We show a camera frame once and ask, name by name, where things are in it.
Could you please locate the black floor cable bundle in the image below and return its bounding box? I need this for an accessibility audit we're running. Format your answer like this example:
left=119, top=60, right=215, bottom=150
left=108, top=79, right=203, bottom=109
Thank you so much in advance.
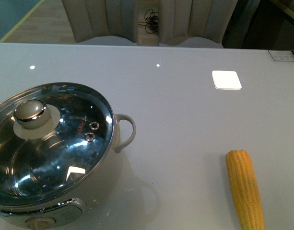
left=138, top=9, right=160, bottom=37

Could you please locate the glass pot lid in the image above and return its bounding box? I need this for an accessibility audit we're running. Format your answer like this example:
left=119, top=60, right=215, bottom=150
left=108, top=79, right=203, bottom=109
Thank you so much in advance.
left=0, top=82, right=114, bottom=206

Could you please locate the yellow corn cob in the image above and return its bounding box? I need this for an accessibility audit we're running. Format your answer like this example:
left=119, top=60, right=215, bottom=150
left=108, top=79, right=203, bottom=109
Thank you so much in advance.
left=225, top=149, right=265, bottom=230

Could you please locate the black label sticker on table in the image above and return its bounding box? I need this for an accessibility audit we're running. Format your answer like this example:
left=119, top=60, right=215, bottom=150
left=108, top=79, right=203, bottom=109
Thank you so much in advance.
left=268, top=50, right=294, bottom=62

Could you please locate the beige upholstered chair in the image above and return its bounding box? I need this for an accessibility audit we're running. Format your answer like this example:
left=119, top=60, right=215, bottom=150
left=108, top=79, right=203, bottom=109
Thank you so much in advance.
left=62, top=0, right=138, bottom=46
left=159, top=0, right=237, bottom=48

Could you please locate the right beige upholstered chair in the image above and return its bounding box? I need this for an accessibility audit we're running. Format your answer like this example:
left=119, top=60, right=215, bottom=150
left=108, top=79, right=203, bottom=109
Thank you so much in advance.
left=159, top=0, right=237, bottom=48

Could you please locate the left beige upholstered chair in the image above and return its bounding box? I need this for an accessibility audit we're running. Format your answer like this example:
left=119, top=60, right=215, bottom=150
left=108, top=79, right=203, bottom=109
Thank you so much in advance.
left=62, top=0, right=138, bottom=46

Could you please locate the white electric cooking pot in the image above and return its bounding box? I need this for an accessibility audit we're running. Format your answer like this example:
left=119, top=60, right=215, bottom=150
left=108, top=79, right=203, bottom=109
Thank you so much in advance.
left=0, top=82, right=137, bottom=230

